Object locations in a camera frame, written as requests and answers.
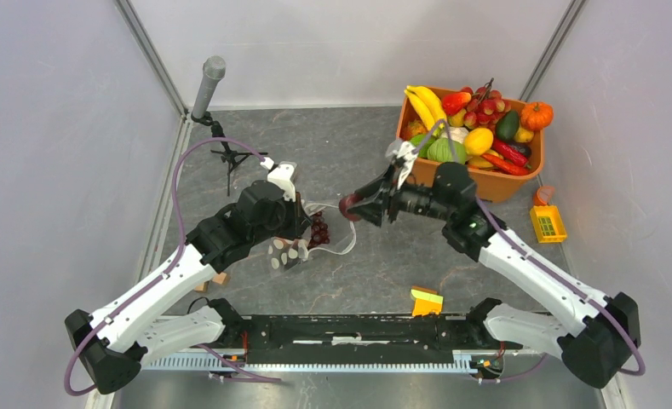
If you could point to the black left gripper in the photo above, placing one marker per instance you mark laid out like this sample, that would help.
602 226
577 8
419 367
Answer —
301 220

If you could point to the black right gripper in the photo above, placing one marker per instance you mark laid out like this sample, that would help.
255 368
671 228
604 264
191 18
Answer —
379 195

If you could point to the clear dotted zip top bag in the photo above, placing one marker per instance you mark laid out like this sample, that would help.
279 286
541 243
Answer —
284 254

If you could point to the dark purple grape bunch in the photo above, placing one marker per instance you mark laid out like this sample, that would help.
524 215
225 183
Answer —
319 231

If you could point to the yellow toy lemon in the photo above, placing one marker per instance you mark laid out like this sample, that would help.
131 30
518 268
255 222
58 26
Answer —
478 141

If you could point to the orange toy pumpkin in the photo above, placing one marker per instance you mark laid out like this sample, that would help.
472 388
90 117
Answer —
537 115

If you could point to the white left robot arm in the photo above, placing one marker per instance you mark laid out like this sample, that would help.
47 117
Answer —
110 342

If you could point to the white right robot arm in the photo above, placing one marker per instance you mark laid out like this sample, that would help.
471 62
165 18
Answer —
595 336

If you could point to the green toy lime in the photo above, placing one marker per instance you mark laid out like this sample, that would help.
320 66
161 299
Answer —
423 141

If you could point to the green toy cabbage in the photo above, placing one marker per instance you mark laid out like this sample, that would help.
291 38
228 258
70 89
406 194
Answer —
445 150

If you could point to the orange textured toy fruit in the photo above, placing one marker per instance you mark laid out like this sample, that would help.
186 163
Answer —
411 129

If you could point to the white toy cauliflower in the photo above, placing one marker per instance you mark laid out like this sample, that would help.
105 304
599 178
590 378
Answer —
457 134

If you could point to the yellow banana bunch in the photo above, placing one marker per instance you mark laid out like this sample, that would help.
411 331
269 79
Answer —
422 103

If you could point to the yellow toy pepper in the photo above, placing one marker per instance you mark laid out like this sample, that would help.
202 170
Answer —
480 163

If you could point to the orange yellow block stack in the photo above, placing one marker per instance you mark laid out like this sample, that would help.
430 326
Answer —
426 301

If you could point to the small yellow toy fruit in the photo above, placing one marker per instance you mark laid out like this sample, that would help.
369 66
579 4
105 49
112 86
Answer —
457 120

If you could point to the orange plastic bin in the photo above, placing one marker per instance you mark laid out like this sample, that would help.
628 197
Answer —
491 185

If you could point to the red toy chili pepper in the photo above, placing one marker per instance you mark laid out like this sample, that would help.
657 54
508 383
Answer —
509 153

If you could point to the red grape bunch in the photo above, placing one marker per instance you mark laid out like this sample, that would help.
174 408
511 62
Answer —
486 108

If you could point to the yellow toy potato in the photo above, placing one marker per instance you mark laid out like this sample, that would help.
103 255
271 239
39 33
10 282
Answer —
524 136

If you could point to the small orange toy piece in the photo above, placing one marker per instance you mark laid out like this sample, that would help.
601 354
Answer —
543 195

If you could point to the yellow toy basket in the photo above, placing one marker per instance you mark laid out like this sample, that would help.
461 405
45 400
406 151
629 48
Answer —
548 225

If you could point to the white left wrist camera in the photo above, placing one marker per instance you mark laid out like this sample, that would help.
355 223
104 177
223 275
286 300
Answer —
282 175

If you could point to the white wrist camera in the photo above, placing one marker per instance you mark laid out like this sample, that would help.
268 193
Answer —
282 175
401 155

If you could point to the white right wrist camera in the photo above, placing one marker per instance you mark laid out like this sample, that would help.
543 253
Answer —
401 155

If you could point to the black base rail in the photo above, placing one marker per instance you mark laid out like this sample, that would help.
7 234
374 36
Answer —
354 338

